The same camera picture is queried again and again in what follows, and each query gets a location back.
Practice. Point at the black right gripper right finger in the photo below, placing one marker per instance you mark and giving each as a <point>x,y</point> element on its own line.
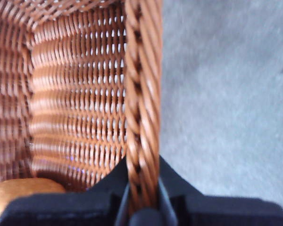
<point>226,212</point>

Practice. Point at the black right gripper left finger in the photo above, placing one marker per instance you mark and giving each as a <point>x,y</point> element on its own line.
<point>61,209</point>

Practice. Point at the brown potato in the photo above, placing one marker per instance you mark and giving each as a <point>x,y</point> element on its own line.
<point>26,186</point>

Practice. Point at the brown wicker basket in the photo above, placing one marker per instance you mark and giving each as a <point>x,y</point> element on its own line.
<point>80,94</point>

